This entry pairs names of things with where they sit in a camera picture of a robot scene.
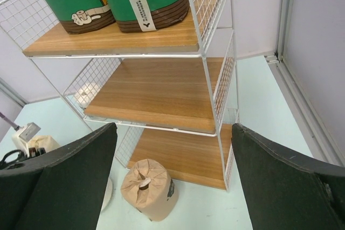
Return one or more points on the white wire wooden shelf rack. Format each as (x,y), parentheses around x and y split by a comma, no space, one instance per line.
(168,88)

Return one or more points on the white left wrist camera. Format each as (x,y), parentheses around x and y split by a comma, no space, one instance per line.
(23,136)

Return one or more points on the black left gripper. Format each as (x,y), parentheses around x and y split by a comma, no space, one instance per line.
(14,158)

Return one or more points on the cream cartoon roll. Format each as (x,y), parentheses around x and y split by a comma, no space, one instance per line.
(40,145)

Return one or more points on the brown paper roll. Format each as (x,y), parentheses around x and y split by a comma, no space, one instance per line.
(149,188)

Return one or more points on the unwrapped white paper roll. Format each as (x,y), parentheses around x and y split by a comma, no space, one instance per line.
(108,194)

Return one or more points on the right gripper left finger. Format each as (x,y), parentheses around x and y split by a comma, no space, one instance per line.
(62,189)

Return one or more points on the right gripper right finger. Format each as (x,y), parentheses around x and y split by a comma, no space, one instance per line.
(285,189)

